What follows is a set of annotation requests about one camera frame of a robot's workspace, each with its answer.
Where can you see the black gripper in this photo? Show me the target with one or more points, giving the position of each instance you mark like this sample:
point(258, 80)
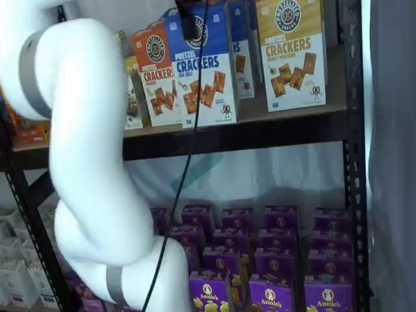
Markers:
point(188, 6)

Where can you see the blue sea salt cracker box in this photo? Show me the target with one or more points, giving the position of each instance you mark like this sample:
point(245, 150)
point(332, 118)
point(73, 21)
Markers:
point(243, 81)
point(211, 97)

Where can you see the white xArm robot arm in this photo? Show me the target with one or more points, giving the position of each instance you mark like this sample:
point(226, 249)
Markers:
point(87, 130)

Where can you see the white almond flour bar box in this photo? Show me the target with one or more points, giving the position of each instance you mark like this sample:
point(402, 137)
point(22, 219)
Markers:
point(133, 104)
point(122, 36)

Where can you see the wooden shelf board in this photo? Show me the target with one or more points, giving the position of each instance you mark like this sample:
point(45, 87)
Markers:
point(260, 117)

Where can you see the yellow honey mustard cracker box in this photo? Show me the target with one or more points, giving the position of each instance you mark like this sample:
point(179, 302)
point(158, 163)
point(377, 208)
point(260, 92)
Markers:
point(292, 81)

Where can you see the black metal shelf rack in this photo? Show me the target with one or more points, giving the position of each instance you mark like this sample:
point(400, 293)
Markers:
point(260, 136)

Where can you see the purple Annie's snack box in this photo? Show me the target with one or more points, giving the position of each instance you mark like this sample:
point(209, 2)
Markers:
point(278, 240)
point(238, 219)
point(230, 240)
point(274, 263)
point(197, 216)
point(332, 242)
point(271, 297)
point(74, 282)
point(161, 221)
point(208, 294)
point(328, 299)
point(221, 261)
point(333, 221)
point(188, 235)
point(281, 217)
point(331, 266)
point(87, 302)

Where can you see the yellow orange snack box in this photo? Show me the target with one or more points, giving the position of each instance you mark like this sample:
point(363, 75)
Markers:
point(29, 133)

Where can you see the white backdrop sheet teal logo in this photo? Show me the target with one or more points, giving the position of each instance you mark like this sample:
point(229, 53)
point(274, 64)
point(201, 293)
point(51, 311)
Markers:
point(260, 182)

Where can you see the white side curtain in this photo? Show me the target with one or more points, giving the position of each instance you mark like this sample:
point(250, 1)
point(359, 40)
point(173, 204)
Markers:
point(393, 130)

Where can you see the small white carton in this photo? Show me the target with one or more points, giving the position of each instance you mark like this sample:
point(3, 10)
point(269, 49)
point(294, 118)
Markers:
point(6, 227)
point(14, 286)
point(9, 250)
point(29, 252)
point(39, 286)

